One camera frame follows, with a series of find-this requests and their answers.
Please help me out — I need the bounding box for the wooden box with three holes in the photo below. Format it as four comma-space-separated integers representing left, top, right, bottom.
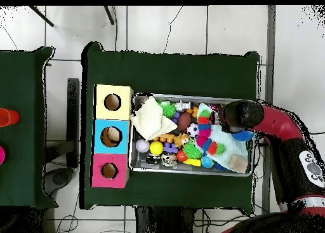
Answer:
90, 84, 135, 189

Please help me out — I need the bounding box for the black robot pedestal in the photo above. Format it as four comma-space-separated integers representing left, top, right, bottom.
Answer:
134, 206, 196, 233

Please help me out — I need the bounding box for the black and white soccer ball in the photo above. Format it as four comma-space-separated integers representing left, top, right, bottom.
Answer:
187, 123, 200, 138

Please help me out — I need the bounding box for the brown toy football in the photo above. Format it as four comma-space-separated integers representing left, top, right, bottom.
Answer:
176, 111, 192, 132

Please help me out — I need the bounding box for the dark green tablecloth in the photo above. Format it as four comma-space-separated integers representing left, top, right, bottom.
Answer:
79, 41, 260, 210

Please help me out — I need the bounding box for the grey round stand base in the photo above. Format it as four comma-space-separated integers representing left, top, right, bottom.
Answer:
43, 167, 75, 196

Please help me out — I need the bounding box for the mint green waffle cloth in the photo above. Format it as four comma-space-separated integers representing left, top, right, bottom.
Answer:
196, 102, 249, 174

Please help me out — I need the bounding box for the yellow smooth ball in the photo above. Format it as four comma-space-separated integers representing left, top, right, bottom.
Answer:
149, 140, 164, 156

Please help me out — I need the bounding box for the shallow wire mesh bin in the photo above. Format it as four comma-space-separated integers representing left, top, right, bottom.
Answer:
128, 92, 256, 177

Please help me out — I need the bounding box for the blue fuzzy monster toy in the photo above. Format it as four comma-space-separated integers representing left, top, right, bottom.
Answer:
231, 129, 255, 142

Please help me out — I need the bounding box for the orange plastic cup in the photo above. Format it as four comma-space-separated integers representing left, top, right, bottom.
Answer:
0, 107, 20, 128

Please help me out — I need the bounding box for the pale lavender ball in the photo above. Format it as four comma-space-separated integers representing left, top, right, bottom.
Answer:
135, 138, 151, 153

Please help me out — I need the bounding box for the plain wooden cube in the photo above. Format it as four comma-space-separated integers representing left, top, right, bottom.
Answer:
228, 154, 249, 173

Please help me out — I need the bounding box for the dark green side table cloth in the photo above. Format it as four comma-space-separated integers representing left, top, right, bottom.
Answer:
0, 46, 58, 209

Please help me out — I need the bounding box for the cream yellow waffle cloth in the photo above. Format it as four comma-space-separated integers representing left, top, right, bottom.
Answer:
130, 96, 178, 142

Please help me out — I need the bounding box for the small brown teddy bear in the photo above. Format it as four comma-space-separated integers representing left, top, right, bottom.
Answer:
173, 133, 190, 148

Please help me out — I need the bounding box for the black tripod leg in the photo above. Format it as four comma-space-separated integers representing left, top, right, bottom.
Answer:
28, 5, 55, 27
103, 5, 116, 25

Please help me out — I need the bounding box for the multicolour spiky caterpillar toy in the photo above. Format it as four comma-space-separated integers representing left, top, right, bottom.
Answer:
195, 109, 226, 156

